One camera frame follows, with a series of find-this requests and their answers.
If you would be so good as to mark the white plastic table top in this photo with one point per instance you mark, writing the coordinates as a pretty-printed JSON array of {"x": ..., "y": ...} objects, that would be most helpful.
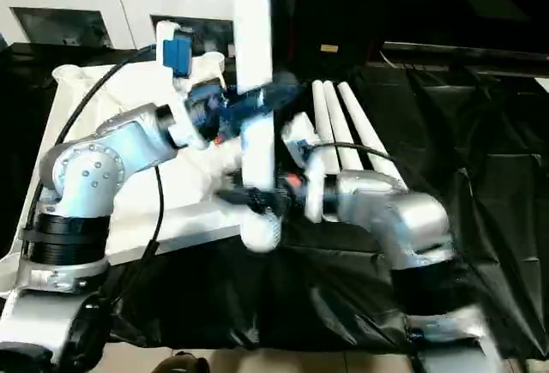
[{"x": 188, "y": 201}]

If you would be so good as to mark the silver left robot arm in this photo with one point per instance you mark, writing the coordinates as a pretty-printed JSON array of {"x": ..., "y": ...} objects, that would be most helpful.
[{"x": 86, "y": 167}]

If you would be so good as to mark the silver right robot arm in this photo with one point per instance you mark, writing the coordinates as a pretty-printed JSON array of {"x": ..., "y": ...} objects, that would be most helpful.
[{"x": 407, "y": 218}]

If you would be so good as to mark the small tan label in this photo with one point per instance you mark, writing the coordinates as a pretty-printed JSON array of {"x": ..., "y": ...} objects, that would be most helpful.
[{"x": 330, "y": 48}]

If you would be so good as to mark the white cabinet with glass doors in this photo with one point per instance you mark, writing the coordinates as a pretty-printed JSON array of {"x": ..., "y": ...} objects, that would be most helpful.
[{"x": 107, "y": 0}]

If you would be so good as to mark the black mat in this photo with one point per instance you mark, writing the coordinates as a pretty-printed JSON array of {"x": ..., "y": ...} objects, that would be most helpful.
[{"x": 472, "y": 154}]

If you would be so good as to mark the long black bar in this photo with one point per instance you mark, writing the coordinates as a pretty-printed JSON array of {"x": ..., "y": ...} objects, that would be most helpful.
[{"x": 463, "y": 51}]

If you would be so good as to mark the flat white board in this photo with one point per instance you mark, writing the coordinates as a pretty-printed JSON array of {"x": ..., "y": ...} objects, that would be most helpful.
[{"x": 544, "y": 86}]

